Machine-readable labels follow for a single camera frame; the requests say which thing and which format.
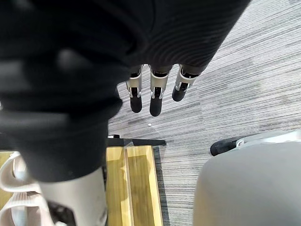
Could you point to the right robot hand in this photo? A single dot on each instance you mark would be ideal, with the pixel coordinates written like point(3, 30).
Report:
point(70, 70)

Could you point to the dark robot foot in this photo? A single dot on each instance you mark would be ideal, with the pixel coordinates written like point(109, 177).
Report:
point(222, 147)

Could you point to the silver robot leg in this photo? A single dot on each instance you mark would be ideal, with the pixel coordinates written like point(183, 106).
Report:
point(254, 188)

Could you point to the wooden shoe rack black frame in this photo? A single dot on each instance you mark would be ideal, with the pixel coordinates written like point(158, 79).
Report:
point(138, 183)

